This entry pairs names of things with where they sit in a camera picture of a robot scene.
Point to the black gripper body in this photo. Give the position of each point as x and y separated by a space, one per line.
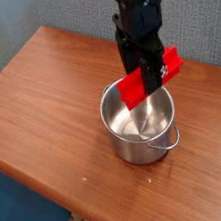
139 22

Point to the red plastic block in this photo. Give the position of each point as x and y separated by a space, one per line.
135 87

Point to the stainless steel pot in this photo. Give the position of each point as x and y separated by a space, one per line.
144 134

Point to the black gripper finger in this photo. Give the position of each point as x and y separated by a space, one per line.
128 54
152 69

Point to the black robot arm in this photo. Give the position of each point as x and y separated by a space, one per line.
137 35

